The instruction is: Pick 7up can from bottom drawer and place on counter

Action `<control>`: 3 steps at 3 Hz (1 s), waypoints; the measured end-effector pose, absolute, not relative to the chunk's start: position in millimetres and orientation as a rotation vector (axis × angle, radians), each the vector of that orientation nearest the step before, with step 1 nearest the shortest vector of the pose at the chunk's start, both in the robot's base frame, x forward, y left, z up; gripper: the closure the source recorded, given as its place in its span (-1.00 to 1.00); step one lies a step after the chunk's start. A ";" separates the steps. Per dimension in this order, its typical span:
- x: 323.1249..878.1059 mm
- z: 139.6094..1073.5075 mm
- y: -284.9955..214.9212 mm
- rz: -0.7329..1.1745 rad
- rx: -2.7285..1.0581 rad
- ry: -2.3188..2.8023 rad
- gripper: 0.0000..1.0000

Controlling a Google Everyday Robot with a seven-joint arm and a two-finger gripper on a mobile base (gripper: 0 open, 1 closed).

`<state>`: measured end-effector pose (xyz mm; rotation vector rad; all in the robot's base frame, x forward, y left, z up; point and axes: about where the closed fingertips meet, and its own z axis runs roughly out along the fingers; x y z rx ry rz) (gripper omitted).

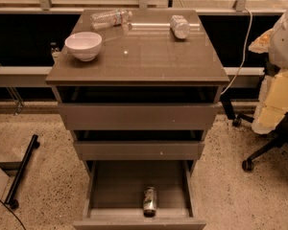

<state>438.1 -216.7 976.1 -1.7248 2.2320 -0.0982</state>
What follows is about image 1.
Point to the black office chair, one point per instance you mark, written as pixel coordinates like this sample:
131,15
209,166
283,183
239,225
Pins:
280,133

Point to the open bottom drawer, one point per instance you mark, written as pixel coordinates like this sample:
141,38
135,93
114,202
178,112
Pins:
115,195

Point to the white bowl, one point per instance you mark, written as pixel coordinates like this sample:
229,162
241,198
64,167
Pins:
84,46

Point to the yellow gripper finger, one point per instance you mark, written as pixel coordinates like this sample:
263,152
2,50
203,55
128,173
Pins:
261,44
273,103

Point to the top drawer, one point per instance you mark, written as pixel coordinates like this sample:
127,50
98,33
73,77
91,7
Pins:
88,116

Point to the small bottle behind cabinet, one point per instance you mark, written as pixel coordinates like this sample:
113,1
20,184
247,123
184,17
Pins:
55,51

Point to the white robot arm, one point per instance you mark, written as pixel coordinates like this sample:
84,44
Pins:
278,48

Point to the black bar with wheels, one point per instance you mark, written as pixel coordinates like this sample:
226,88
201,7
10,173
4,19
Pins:
10,199

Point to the middle drawer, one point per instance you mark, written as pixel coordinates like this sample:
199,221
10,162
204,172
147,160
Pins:
88,150

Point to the clear plastic water bottle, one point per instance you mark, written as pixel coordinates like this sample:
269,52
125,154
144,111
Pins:
107,19

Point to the crushed clear plastic bottle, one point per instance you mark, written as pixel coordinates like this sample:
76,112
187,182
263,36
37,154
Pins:
180,26

